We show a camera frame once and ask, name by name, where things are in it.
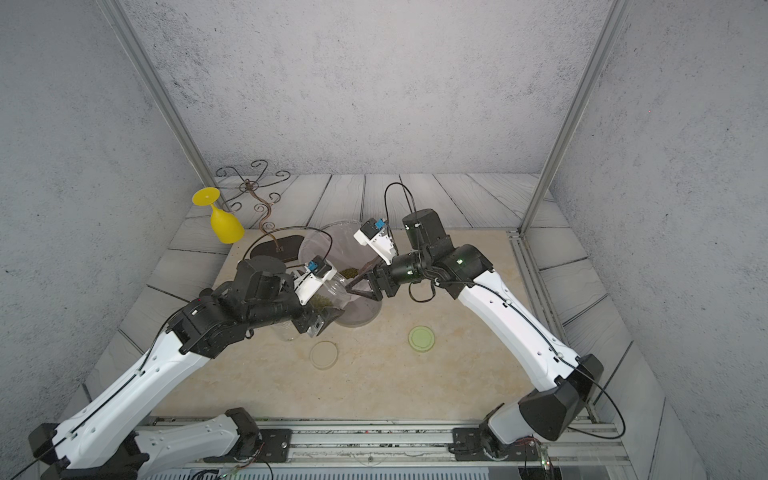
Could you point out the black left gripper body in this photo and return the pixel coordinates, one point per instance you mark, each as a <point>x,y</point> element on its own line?
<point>285,307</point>

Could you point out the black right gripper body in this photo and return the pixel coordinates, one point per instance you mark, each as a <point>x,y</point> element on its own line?
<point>413,268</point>

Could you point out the glass jar with beige lid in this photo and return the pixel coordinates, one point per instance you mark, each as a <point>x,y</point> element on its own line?
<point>285,331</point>

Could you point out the grey bin with plastic liner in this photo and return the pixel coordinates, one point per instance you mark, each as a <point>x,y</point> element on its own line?
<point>348,257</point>

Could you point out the green jar lid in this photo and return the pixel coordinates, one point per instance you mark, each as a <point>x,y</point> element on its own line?
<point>421,339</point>

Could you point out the glass jar with green lid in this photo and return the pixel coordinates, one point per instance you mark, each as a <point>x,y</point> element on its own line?
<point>332,293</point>

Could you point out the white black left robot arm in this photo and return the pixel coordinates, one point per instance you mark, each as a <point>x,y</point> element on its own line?
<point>102,441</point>

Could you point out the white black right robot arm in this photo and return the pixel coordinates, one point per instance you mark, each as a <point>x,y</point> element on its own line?
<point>563,380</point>

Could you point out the yellow plastic goblet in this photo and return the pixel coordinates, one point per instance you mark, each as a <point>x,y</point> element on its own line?
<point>225,225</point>

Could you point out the dark metal scroll stand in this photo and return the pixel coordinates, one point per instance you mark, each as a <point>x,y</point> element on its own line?
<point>254,191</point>

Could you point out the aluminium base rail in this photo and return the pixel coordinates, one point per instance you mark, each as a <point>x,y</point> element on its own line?
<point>375,448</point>

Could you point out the left aluminium frame post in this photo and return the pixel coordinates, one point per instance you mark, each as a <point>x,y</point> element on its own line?
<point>132,46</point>

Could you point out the aluminium frame post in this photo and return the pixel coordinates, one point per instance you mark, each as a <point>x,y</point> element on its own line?
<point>132,46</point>
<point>617,14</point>

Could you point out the right aluminium frame post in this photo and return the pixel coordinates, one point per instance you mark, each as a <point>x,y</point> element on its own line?
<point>617,14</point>

